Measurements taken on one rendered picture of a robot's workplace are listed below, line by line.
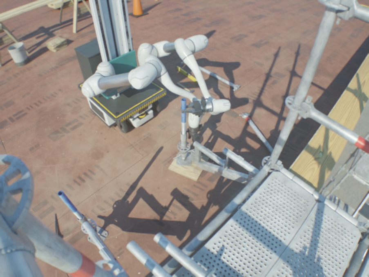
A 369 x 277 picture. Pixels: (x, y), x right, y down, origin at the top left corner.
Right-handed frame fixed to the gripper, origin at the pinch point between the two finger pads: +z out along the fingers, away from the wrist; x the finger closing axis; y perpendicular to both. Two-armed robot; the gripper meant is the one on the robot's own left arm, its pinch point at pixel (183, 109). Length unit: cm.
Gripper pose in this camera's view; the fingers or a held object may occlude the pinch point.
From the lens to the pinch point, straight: 189.7
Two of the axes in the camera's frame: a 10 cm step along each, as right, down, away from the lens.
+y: 0.0, 6.6, 7.5
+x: -1.6, -7.4, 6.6
